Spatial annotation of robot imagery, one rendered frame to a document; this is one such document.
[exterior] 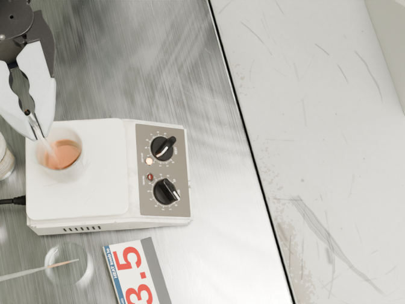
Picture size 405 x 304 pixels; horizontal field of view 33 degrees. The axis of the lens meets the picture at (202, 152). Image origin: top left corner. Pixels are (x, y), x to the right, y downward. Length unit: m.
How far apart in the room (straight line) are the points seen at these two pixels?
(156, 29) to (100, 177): 0.26
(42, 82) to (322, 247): 0.43
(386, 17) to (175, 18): 0.29
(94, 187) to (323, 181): 0.31
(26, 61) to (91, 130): 0.18
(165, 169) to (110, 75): 0.17
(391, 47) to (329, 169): 0.19
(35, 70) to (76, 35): 0.31
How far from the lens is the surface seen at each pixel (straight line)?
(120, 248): 0.85
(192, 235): 0.88
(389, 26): 0.97
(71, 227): 0.83
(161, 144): 0.85
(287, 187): 0.91
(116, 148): 0.82
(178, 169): 0.86
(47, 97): 0.66
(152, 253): 0.87
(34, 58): 0.67
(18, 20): 0.69
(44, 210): 0.81
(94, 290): 0.88
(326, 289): 0.90
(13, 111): 0.66
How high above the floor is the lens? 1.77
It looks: 74 degrees down
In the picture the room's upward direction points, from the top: 12 degrees clockwise
